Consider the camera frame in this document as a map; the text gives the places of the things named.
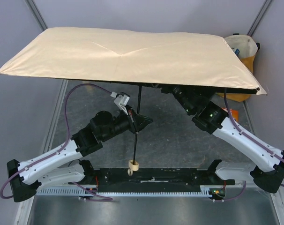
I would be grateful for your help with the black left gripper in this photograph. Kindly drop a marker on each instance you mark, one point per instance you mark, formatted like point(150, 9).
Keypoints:
point(133, 121)

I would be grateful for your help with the beige folding umbrella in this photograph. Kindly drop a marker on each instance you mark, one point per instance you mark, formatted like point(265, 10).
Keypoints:
point(123, 56)

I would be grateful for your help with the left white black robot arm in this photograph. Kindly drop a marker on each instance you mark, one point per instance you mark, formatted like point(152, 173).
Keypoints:
point(27, 177)

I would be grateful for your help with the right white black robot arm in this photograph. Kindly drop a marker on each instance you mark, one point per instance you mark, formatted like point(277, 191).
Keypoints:
point(268, 173)

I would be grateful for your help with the orange razor package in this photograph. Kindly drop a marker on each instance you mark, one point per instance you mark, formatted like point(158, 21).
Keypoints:
point(234, 113)

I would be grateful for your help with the blue razor box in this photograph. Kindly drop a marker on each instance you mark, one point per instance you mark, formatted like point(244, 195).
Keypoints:
point(236, 51)

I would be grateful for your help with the mustard tote bag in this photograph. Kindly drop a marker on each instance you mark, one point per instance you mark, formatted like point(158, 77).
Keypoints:
point(248, 50)

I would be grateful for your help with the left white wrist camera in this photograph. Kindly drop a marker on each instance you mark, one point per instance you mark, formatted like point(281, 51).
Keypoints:
point(121, 100)

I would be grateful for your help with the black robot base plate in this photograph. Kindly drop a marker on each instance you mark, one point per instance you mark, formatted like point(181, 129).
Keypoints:
point(153, 179)

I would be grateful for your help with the white slotted cable duct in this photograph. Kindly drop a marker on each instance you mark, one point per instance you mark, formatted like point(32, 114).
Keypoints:
point(77, 191)

